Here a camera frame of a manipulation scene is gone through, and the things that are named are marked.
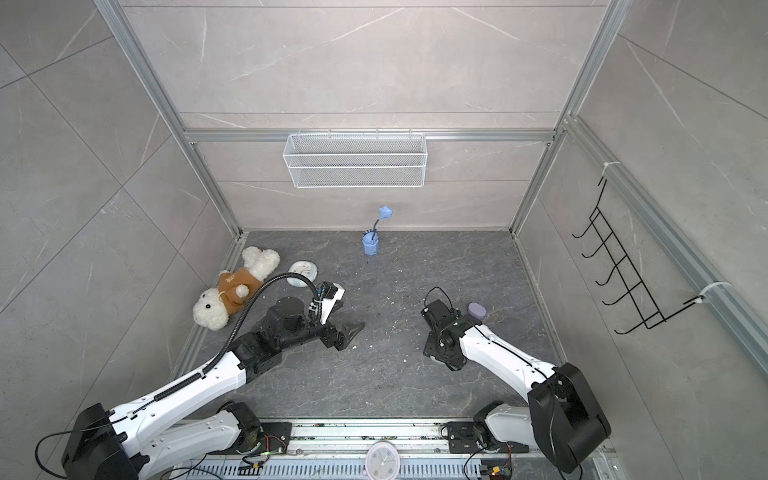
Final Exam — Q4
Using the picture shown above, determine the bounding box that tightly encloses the purple earbud charging case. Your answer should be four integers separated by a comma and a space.
467, 302, 488, 321

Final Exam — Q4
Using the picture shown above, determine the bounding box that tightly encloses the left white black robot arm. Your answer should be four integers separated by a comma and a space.
61, 297, 365, 479

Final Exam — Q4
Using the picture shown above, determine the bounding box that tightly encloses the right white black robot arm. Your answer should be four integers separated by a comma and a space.
421, 300, 612, 473

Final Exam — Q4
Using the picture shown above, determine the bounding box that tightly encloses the small round white clock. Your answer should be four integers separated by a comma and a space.
287, 260, 318, 288

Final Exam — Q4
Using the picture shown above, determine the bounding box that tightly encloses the blue cup holder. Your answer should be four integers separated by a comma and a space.
362, 231, 379, 256

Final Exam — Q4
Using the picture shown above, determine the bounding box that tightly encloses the white plush bear toy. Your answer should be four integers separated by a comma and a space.
192, 246, 280, 331

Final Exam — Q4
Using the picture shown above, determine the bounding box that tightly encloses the pink round clock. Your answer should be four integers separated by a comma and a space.
364, 441, 401, 480

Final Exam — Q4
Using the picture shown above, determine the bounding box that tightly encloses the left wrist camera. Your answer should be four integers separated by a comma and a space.
309, 281, 345, 325

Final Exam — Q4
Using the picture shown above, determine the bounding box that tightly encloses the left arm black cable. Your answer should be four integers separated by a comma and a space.
200, 272, 320, 376

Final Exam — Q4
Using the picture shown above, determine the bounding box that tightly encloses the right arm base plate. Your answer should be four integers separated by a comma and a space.
440, 421, 533, 454

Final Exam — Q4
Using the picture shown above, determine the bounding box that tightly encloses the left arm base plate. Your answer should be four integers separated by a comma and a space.
212, 421, 293, 456

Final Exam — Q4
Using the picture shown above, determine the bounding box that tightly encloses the white wire mesh basket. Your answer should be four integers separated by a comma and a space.
283, 133, 428, 188

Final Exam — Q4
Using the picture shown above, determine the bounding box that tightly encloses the black wire hook rack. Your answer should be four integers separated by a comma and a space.
571, 177, 706, 336

